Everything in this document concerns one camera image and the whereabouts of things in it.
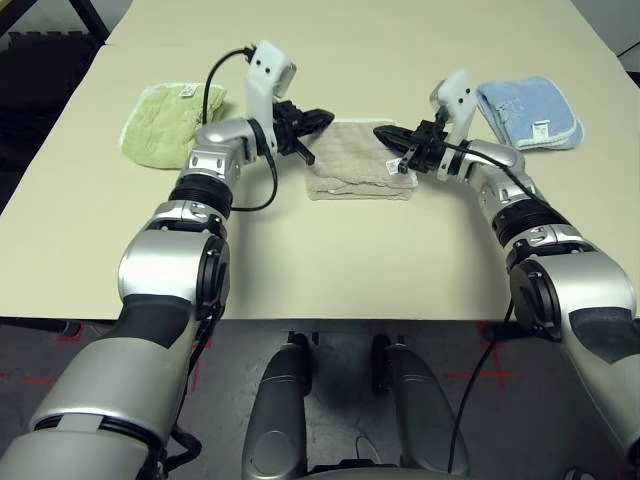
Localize grey robot leg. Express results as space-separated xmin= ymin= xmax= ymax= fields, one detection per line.
xmin=372 ymin=333 xmax=471 ymax=480
xmin=242 ymin=332 xmax=314 ymax=480

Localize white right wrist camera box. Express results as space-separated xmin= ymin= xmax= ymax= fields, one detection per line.
xmin=428 ymin=68 xmax=475 ymax=182

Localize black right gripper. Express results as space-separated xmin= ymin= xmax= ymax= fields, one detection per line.
xmin=373 ymin=119 xmax=450 ymax=175

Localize beige towel with white trim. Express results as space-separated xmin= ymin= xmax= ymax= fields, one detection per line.
xmin=304 ymin=117 xmax=419 ymax=202

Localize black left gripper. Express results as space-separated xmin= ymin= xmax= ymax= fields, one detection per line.
xmin=272 ymin=100 xmax=336 ymax=166

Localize black foam floor mats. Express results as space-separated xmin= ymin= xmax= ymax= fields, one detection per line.
xmin=0 ymin=30 xmax=104 ymax=211

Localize black metal table frame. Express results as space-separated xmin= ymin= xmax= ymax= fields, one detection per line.
xmin=62 ymin=0 xmax=110 ymax=46

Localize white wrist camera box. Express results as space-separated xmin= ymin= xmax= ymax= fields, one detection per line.
xmin=243 ymin=41 xmax=298 ymax=154
xmin=428 ymin=68 xmax=475 ymax=182

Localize black table foot bar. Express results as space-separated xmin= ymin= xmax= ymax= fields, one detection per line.
xmin=0 ymin=317 xmax=69 ymax=335
xmin=483 ymin=322 xmax=516 ymax=344

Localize dark robot waist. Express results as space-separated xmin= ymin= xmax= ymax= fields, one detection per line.
xmin=299 ymin=462 xmax=481 ymax=480

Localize grey robot right leg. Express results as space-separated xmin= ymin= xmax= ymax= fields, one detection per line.
xmin=372 ymin=333 xmax=471 ymax=480

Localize folded blue towel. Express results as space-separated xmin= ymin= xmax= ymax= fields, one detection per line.
xmin=473 ymin=75 xmax=585 ymax=153

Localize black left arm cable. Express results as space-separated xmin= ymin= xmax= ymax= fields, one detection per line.
xmin=202 ymin=46 xmax=279 ymax=212

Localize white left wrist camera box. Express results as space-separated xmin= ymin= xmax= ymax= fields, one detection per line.
xmin=243 ymin=41 xmax=298 ymax=154

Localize folded green towel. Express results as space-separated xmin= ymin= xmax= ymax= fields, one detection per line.
xmin=118 ymin=79 xmax=232 ymax=170

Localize grey robot left leg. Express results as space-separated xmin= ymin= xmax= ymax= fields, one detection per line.
xmin=242 ymin=332 xmax=314 ymax=480

